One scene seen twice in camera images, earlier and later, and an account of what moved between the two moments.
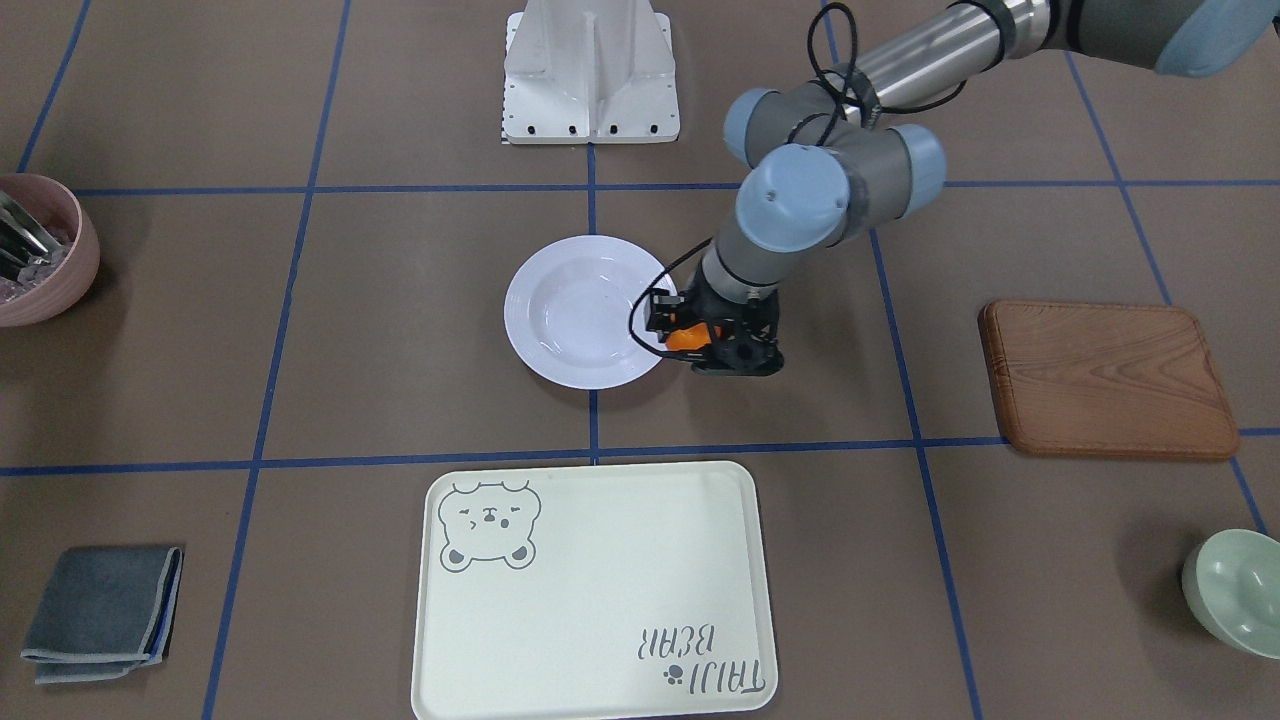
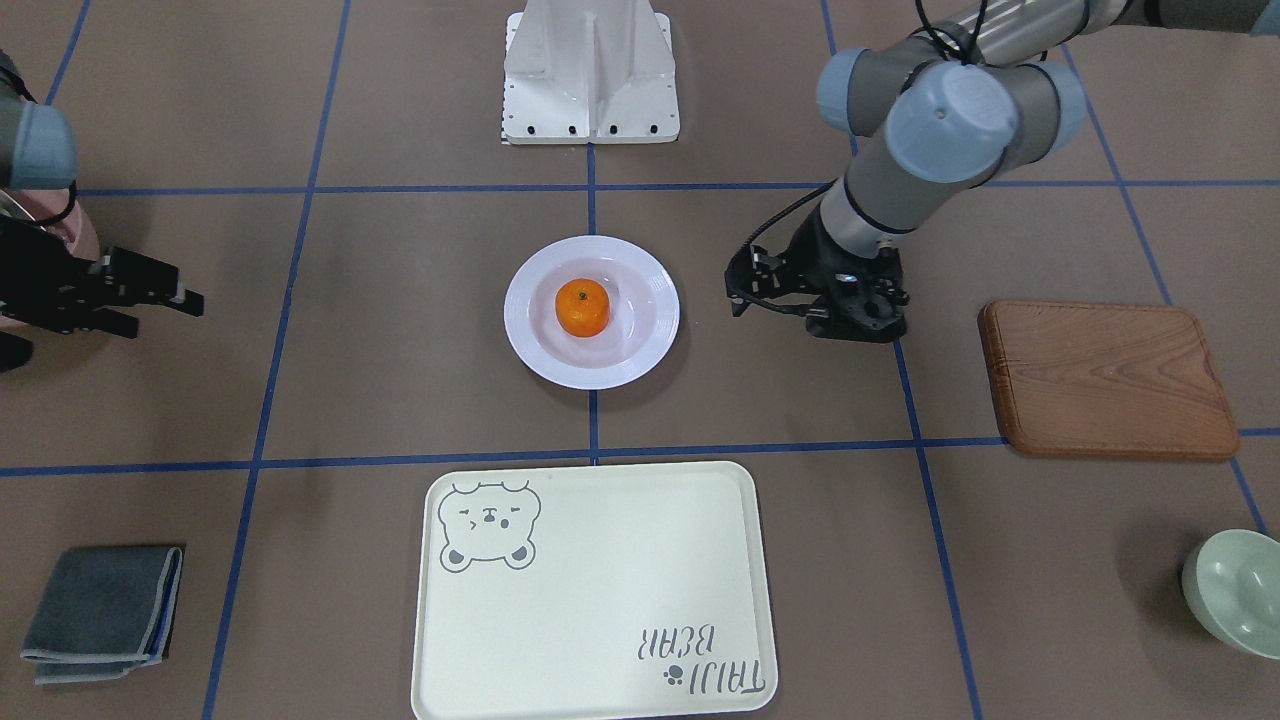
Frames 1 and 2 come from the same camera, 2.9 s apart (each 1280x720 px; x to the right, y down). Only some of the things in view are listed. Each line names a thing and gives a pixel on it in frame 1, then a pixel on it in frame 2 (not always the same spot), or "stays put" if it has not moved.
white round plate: x=568 y=306 stays put
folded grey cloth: x=106 y=609 stays put
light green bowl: x=1231 y=587 stays put
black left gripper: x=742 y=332 -> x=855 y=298
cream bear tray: x=590 y=591 stays put
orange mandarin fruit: x=691 y=338 -> x=581 y=307
